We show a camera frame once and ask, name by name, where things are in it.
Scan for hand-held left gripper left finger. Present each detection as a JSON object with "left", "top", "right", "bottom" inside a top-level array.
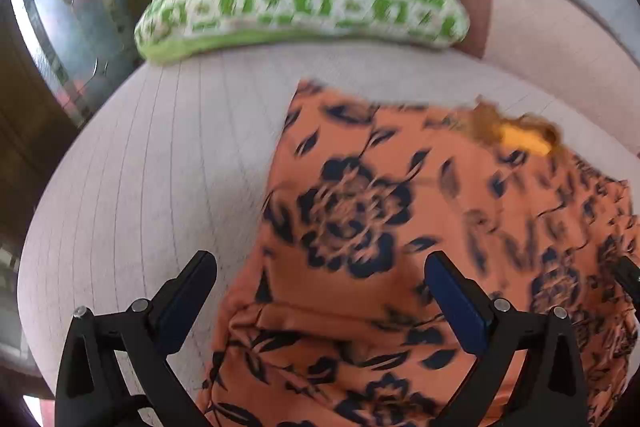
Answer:
[{"left": 55, "top": 250, "right": 218, "bottom": 427}]

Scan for pink cushion with brown edge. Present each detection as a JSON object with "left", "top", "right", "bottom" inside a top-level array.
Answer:
[{"left": 442, "top": 0, "right": 640, "bottom": 158}]

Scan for pink quilted mattress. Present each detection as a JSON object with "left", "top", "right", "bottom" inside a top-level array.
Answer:
[{"left": 17, "top": 42, "right": 640, "bottom": 427}]

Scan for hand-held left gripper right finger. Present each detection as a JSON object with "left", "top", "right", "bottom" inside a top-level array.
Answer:
[{"left": 424, "top": 251, "right": 591, "bottom": 427}]

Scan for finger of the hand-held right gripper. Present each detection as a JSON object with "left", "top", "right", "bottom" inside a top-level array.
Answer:
[{"left": 617, "top": 256, "right": 640, "bottom": 305}]

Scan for wooden door with patterned glass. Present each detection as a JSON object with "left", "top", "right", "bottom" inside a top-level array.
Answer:
[{"left": 0, "top": 0, "right": 176, "bottom": 408}]

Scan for orange black floral garment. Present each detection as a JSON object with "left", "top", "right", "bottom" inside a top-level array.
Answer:
[{"left": 195, "top": 79, "right": 640, "bottom": 427}]

